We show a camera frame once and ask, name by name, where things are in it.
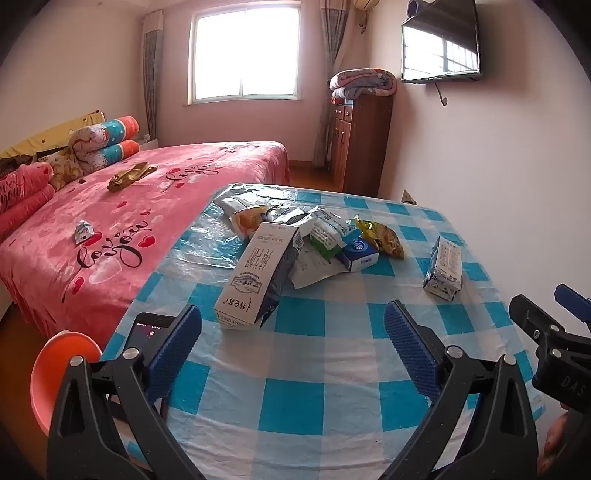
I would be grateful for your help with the brown wooden cabinet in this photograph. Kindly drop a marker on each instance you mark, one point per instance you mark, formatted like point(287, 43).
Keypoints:
point(364, 143)

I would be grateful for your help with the green white wipes packet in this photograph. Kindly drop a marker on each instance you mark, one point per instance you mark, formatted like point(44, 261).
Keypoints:
point(328, 233)

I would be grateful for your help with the small white blue packet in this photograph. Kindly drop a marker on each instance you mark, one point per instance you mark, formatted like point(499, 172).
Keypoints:
point(84, 232)

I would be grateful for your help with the white box under window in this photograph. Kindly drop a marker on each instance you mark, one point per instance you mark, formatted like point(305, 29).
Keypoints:
point(148, 140)

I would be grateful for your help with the white feather print wipes pack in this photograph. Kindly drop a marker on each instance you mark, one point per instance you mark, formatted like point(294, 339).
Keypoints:
point(314, 273)

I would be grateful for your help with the tall white milk carton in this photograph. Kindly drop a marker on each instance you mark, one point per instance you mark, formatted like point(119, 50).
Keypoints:
point(258, 272)

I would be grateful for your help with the window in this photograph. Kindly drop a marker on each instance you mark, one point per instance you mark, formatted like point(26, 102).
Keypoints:
point(244, 50)

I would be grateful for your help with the pink heart print bed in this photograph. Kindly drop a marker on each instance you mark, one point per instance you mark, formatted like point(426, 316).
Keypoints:
point(138, 258)

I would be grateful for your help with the gold cloth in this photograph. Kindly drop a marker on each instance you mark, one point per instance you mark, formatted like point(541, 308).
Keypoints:
point(129, 176)

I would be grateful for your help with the yellow headboard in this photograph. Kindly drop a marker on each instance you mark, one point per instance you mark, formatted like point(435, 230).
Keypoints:
point(51, 136)

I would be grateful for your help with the colourful rolled quilt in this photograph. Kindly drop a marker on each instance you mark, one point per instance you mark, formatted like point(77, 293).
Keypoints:
point(106, 141)

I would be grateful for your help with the blue tissue pack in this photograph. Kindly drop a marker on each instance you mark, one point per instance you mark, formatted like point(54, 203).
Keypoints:
point(359, 253)

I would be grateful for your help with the white air conditioner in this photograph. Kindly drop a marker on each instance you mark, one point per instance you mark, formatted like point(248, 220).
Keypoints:
point(367, 3)

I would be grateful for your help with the floral pillow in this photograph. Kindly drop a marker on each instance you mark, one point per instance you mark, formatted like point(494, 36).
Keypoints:
point(62, 168)

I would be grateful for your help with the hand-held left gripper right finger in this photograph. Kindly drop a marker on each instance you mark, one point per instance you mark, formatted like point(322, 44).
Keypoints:
point(413, 350)

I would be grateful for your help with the clear plastic sheet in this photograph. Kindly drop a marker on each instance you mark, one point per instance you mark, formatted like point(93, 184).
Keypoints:
point(203, 244)

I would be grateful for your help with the yellow snack wrapper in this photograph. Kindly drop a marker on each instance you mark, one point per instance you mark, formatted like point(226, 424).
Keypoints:
point(383, 237)

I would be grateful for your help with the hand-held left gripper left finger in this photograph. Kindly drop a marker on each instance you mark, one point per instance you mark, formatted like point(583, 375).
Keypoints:
point(173, 355)

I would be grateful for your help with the grey foil pouch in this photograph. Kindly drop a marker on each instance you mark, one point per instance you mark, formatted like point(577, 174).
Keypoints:
point(233, 201)

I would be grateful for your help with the dark brown cloth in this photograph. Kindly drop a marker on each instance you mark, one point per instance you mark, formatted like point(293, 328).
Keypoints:
point(14, 165)

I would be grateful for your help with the folded pink grey blanket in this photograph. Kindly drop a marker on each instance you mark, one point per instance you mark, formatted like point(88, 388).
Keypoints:
point(364, 83)

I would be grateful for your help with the black smartphone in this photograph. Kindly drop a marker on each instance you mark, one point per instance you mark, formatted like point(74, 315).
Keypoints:
point(145, 330)

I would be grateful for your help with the orange bread packet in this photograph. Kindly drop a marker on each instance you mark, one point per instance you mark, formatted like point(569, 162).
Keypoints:
point(249, 219)

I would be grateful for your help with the grey patterned curtain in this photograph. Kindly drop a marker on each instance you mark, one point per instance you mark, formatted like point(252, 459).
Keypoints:
point(330, 83)
point(152, 78)

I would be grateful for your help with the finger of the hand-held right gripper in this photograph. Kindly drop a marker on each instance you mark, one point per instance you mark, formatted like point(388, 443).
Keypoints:
point(549, 344)
point(575, 302)

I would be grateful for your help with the small white milk carton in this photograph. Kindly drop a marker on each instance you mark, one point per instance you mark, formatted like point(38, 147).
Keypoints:
point(444, 267)

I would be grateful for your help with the wall mounted television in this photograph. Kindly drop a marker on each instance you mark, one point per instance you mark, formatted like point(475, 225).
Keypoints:
point(441, 46)

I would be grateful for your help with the person's right hand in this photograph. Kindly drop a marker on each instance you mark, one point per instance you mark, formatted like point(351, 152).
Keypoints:
point(557, 443)

